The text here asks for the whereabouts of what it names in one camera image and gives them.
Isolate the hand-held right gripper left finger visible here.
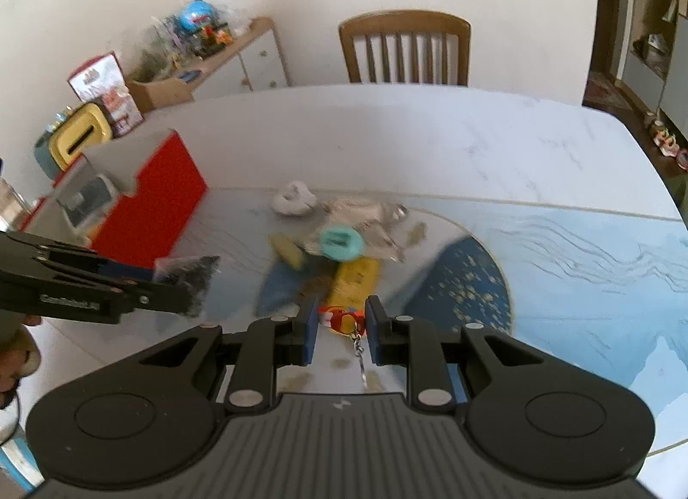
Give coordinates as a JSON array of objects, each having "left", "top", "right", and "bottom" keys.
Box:
[{"left": 132, "top": 296, "right": 319, "bottom": 415}]

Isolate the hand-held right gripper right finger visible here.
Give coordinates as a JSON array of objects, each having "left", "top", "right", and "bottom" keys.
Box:
[{"left": 365, "top": 295, "right": 546, "bottom": 415}]

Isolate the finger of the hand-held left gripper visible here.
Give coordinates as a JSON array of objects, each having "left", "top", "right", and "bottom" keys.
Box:
[
  {"left": 104, "top": 260, "right": 162, "bottom": 286},
  {"left": 126, "top": 280, "right": 208, "bottom": 318}
]

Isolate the red toy keychain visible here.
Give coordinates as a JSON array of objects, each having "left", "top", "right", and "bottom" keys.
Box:
[{"left": 317, "top": 305, "right": 374, "bottom": 388}]

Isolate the dark plastic packet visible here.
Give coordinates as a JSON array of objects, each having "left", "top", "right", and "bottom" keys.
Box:
[{"left": 153, "top": 255, "right": 222, "bottom": 317}]

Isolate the yellow snack packet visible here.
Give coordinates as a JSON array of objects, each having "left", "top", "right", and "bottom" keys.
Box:
[{"left": 325, "top": 257, "right": 384, "bottom": 313}]

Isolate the red cardboard box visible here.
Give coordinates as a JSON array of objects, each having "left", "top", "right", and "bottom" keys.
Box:
[{"left": 51, "top": 128, "right": 208, "bottom": 270}]

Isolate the person's left hand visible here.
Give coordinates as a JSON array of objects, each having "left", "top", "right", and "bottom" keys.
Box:
[{"left": 0, "top": 314, "right": 43, "bottom": 410}]

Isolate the yellow plush toy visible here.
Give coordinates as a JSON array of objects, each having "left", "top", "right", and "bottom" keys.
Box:
[{"left": 269, "top": 233, "right": 305, "bottom": 270}]

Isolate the glass jar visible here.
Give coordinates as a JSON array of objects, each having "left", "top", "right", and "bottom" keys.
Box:
[{"left": 0, "top": 176, "right": 29, "bottom": 221}]

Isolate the silver foil packet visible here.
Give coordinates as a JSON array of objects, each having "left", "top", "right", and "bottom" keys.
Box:
[{"left": 304, "top": 197, "right": 410, "bottom": 264}]

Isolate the yellow green tissue box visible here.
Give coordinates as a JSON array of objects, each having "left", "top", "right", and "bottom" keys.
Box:
[{"left": 34, "top": 101, "right": 114, "bottom": 180}]

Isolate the brown cardboard box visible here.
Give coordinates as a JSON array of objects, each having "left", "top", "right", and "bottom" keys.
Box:
[{"left": 126, "top": 74, "right": 195, "bottom": 114}]

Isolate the red white snack bag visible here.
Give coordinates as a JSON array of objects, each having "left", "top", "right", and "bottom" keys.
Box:
[{"left": 67, "top": 52, "right": 145, "bottom": 137}]

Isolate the blue printed table mat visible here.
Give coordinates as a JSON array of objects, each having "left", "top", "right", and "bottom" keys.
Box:
[{"left": 199, "top": 186, "right": 688, "bottom": 459}]

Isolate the clear bag of plants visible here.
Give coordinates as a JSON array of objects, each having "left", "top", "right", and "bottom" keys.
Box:
[{"left": 133, "top": 20, "right": 184, "bottom": 81}]

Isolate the white wooden sideboard cabinet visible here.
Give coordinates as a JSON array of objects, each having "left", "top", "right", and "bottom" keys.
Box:
[{"left": 177, "top": 18, "right": 292, "bottom": 100}]

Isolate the blue globe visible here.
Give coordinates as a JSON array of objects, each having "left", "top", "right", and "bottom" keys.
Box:
[{"left": 180, "top": 0, "right": 217, "bottom": 33}]

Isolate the wooden chair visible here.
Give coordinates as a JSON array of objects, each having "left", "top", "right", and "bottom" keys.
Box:
[{"left": 338, "top": 11, "right": 472, "bottom": 87}]

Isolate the row of shoes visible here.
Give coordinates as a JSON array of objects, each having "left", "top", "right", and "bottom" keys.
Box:
[{"left": 642, "top": 112, "right": 688, "bottom": 173}]

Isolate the dark wooden door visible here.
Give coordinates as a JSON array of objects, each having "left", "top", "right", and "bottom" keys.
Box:
[{"left": 583, "top": 0, "right": 636, "bottom": 108}]

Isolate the white wardrobe cabinet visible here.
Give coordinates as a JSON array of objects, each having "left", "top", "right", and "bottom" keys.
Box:
[{"left": 618, "top": 0, "right": 688, "bottom": 126}]

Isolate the teal round keychain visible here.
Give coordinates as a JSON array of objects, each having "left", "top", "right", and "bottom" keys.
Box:
[{"left": 319, "top": 226, "right": 365, "bottom": 262}]

